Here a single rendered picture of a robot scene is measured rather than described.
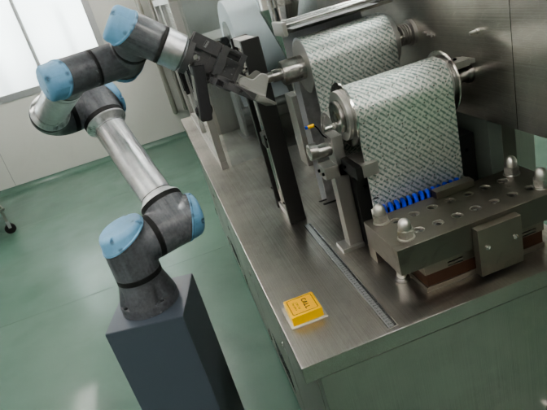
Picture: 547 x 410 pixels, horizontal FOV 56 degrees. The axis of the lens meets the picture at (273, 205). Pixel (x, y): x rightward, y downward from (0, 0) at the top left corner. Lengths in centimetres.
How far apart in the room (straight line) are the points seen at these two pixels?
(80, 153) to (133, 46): 579
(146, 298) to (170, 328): 9
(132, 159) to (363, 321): 72
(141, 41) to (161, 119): 567
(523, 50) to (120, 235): 95
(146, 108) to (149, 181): 533
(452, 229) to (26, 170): 624
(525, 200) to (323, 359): 53
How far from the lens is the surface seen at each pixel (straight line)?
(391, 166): 120
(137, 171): 138
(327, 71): 135
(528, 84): 118
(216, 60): 108
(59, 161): 688
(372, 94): 116
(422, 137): 122
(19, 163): 695
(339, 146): 122
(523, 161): 159
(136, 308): 133
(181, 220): 131
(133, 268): 129
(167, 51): 106
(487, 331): 118
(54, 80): 109
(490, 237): 113
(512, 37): 119
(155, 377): 142
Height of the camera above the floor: 158
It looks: 24 degrees down
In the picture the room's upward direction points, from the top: 16 degrees counter-clockwise
